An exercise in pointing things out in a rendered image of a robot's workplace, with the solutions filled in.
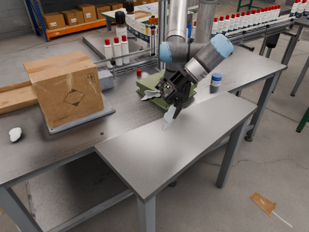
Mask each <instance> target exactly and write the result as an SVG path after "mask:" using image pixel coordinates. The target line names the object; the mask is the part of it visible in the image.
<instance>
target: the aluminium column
mask: <svg viewBox="0 0 309 232"><path fill-rule="evenodd" d="M166 28H167V1H158V69H159V70H164V69H165V68H166V63H163V62H161V61H160V57H159V52H160V44H161V42H165V41H166Z"/></svg>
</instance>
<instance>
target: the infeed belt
mask: <svg viewBox="0 0 309 232"><path fill-rule="evenodd" d="M150 59H151V56H150V55H146V56H142V57H138V58H133V59H130V63H129V64H123V63H122V64H123V65H122V66H116V65H114V69H117V68H121V67H124V66H128V65H131V64H136V63H140V62H143V61H147V60H150ZM103 70H108V71H109V70H113V68H111V69H109V68H107V65H106V66H102V67H98V68H97V71H98V72H99V71H103Z"/></svg>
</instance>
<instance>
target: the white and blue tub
mask: <svg viewBox="0 0 309 232"><path fill-rule="evenodd" d="M222 76H223V75H222V74H220V73H213V74H212V78H211V85H212V86H214V87H218V86H220V85H221V81H222Z"/></svg>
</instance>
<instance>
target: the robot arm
mask: <svg viewBox="0 0 309 232"><path fill-rule="evenodd" d="M188 1H189V0H170V6H169V16H168V26H167V35H166V41H165V42H161V44H160V52H159V57H160V61H161V62H163V63H166V68H165V72H164V75H163V77H162V80H161V81H160V82H159V83H158V84H157V85H156V86H155V88H156V89H157V90H155V91H150V90H147V91H144V93H145V94H146V95H145V96H144V97H143V98H142V99H141V101H148V100H150V99H154V98H163V99H164V100H165V101H166V103H167V104H169V105H170V104H171V106H170V108H169V109H168V112H166V113H165V114H164V120H165V123H164V125H163V128H162V130H163V131H164V130H165V129H167V128H168V127H169V126H170V125H171V123H172V122H173V121H174V119H176V117H177V116H178V114H179V113H180V111H181V109H182V105H183V103H185V102H187V101H188V99H189V93H190V89H191V82H192V83H193V84H194V85H196V84H197V83H198V82H200V81H201V80H202V79H203V78H206V76H207V75H208V74H209V73H210V72H211V71H212V70H213V69H215V68H216V67H217V66H218V65H219V64H220V63H221V62H222V61H223V60H224V59H225V58H227V57H228V56H229V54H231V52H232V51H233V49H234V47H233V45H232V43H231V42H230V41H229V40H228V39H227V38H226V37H225V36H224V35H223V34H217V35H216V36H214V37H213V38H211V34H212V27H213V22H214V18H215V12H216V7H217V1H218V0H199V4H198V12H197V19H196V27H195V37H194V42H193V43H186V29H187V15H188ZM210 38H211V40H210ZM161 82H162V84H161V85H160V86H158V85H159V84H160V83H161ZM163 84H164V85H163ZM172 104H174V106H173V105H172Z"/></svg>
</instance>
